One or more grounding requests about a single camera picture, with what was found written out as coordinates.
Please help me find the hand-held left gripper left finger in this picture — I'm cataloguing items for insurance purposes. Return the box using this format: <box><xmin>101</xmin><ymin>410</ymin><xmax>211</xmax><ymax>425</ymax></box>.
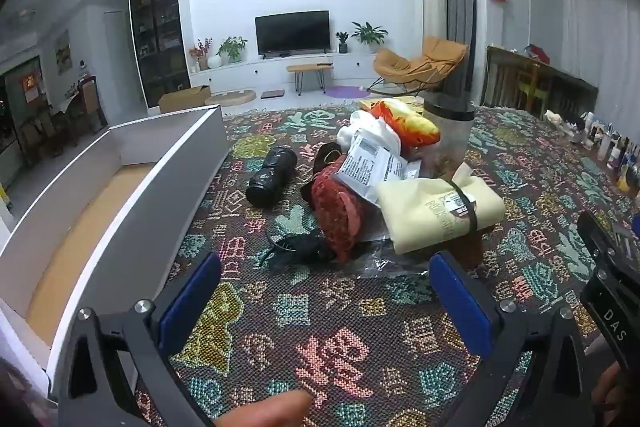
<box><xmin>60</xmin><ymin>251</ymin><xmax>222</xmax><ymax>427</ymax></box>

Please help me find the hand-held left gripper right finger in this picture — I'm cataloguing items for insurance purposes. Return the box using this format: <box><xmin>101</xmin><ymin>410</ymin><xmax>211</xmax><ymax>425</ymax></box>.
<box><xmin>429</xmin><ymin>251</ymin><xmax>606</xmax><ymax>427</ymax></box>

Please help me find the pale yellow garment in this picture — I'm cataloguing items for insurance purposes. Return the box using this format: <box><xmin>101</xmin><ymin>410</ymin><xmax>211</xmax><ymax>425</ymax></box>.
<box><xmin>375</xmin><ymin>164</ymin><xmax>506</xmax><ymax>255</ymax></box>

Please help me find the white storage box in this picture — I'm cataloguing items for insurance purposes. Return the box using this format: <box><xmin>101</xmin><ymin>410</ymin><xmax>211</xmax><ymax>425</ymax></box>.
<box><xmin>0</xmin><ymin>104</ymin><xmax>230</xmax><ymax>403</ymax></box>

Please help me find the black plastic roll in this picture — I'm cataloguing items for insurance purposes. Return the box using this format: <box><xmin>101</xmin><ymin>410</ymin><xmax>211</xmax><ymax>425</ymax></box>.
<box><xmin>245</xmin><ymin>146</ymin><xmax>299</xmax><ymax>208</ymax></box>

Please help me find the white printed packet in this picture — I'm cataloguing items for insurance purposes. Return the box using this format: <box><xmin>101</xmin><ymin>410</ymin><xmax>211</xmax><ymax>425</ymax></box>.
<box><xmin>332</xmin><ymin>141</ymin><xmax>408</xmax><ymax>208</ymax></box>
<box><xmin>352</xmin><ymin>127</ymin><xmax>401</xmax><ymax>155</ymax></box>

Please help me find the orange yellow snack bag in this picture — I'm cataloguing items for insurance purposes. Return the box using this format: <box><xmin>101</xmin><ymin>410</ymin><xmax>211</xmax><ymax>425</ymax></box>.
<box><xmin>360</xmin><ymin>98</ymin><xmax>442</xmax><ymax>152</ymax></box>

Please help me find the white plush toy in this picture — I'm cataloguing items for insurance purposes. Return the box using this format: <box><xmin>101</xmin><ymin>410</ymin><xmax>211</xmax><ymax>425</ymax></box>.
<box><xmin>336</xmin><ymin>109</ymin><xmax>401</xmax><ymax>152</ymax></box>

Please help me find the person's right hand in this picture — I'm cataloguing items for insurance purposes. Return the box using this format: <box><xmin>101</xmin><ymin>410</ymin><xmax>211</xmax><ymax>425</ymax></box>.
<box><xmin>592</xmin><ymin>364</ymin><xmax>640</xmax><ymax>427</ymax></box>

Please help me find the person's left hand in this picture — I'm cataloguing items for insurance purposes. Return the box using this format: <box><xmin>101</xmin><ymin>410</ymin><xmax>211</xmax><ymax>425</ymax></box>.
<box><xmin>212</xmin><ymin>389</ymin><xmax>313</xmax><ymax>427</ymax></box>

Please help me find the clear plastic bag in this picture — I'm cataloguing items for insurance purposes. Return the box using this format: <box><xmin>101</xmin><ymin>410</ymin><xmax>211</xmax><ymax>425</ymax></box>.
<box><xmin>360</xmin><ymin>234</ymin><xmax>441</xmax><ymax>280</ymax></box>

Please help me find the colourful patterned blanket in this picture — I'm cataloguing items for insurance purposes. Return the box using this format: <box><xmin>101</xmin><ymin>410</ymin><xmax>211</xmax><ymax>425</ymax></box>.
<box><xmin>135</xmin><ymin>99</ymin><xmax>640</xmax><ymax>427</ymax></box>

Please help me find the row of small bottles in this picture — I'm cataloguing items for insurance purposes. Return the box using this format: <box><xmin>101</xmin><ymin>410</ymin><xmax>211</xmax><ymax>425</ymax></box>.
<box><xmin>570</xmin><ymin>109</ymin><xmax>640</xmax><ymax>198</ymax></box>

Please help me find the clear container with black lid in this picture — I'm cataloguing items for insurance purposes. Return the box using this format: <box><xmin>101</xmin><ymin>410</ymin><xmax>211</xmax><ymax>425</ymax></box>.
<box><xmin>422</xmin><ymin>94</ymin><xmax>476</xmax><ymax>180</ymax></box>

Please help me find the small white figure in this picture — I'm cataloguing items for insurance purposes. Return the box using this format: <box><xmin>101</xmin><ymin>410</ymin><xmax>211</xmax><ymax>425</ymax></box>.
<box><xmin>544</xmin><ymin>109</ymin><xmax>571</xmax><ymax>130</ymax></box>

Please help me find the cardboard box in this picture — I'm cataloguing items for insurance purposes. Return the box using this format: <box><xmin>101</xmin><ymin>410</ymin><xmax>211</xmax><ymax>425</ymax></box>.
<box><xmin>158</xmin><ymin>84</ymin><xmax>212</xmax><ymax>114</ymax></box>

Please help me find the beige round floor cushion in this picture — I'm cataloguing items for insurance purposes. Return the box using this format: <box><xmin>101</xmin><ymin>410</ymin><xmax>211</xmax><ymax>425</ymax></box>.
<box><xmin>205</xmin><ymin>89</ymin><xmax>257</xmax><ymax>106</ymax></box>

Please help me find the dark wooden sideboard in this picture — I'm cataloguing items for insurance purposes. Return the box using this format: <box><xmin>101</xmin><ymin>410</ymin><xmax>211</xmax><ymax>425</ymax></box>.
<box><xmin>485</xmin><ymin>45</ymin><xmax>600</xmax><ymax>122</ymax></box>

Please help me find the dark wooden dining chair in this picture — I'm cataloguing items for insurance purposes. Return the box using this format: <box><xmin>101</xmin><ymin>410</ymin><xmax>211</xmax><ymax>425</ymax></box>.
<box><xmin>75</xmin><ymin>76</ymin><xmax>108</xmax><ymax>142</ymax></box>

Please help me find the yellow green chair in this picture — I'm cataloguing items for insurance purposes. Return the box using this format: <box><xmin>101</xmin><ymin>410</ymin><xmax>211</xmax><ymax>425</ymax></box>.
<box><xmin>517</xmin><ymin>67</ymin><xmax>548</xmax><ymax>108</ymax></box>

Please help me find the purple floor mat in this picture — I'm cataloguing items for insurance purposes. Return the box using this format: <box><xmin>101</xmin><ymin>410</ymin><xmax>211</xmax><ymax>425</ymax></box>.
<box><xmin>325</xmin><ymin>85</ymin><xmax>368</xmax><ymax>100</ymax></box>

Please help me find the orange rocking chair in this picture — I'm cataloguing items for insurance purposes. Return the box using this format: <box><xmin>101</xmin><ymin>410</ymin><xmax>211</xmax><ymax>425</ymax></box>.
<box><xmin>367</xmin><ymin>36</ymin><xmax>469</xmax><ymax>98</ymax></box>

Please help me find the white television console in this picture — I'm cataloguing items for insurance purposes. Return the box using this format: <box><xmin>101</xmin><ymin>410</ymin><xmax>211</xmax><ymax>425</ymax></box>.
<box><xmin>192</xmin><ymin>52</ymin><xmax>381</xmax><ymax>90</ymax></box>

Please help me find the red flower plant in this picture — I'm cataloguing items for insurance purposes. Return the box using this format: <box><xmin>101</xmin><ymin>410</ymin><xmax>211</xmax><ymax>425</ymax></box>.
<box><xmin>189</xmin><ymin>38</ymin><xmax>213</xmax><ymax>72</ymax></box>

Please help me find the bushy green potted plant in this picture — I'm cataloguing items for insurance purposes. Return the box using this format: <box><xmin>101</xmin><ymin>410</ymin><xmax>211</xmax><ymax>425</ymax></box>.
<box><xmin>216</xmin><ymin>36</ymin><xmax>248</xmax><ymax>65</ymax></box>

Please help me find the red item on sideboard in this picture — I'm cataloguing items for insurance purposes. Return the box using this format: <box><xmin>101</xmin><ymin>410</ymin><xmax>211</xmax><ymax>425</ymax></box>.
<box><xmin>522</xmin><ymin>44</ymin><xmax>551</xmax><ymax>64</ymax></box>

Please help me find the wooden coffee table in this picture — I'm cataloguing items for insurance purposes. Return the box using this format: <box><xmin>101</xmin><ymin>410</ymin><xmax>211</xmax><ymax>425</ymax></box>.
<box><xmin>286</xmin><ymin>63</ymin><xmax>335</xmax><ymax>96</ymax></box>

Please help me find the black display cabinet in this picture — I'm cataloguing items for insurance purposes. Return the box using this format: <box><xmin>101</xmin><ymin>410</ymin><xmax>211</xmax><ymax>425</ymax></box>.
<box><xmin>128</xmin><ymin>0</ymin><xmax>192</xmax><ymax>108</ymax></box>

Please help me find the white sheer curtain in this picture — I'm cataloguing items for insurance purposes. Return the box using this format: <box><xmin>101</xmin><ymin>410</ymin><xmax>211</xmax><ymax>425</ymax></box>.
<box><xmin>560</xmin><ymin>0</ymin><xmax>640</xmax><ymax>108</ymax></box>

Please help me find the large green potted plant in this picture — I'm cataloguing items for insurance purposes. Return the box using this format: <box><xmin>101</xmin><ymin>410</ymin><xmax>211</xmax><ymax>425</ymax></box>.
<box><xmin>351</xmin><ymin>22</ymin><xmax>388</xmax><ymax>54</ymax></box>

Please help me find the black flat television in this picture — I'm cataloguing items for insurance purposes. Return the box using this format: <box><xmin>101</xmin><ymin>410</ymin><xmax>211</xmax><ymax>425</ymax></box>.
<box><xmin>254</xmin><ymin>10</ymin><xmax>331</xmax><ymax>58</ymax></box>

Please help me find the white tower air conditioner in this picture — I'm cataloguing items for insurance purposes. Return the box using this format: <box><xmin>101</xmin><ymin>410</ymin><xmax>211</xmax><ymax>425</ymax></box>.
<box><xmin>413</xmin><ymin>0</ymin><xmax>447</xmax><ymax>45</ymax></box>

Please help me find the black strap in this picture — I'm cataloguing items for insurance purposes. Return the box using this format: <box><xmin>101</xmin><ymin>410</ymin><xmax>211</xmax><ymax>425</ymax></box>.
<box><xmin>446</xmin><ymin>179</ymin><xmax>480</xmax><ymax>239</ymax></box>

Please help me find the framed wall picture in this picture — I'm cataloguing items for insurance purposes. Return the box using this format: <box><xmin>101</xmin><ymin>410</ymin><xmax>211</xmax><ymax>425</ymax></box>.
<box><xmin>54</xmin><ymin>29</ymin><xmax>73</xmax><ymax>75</ymax></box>

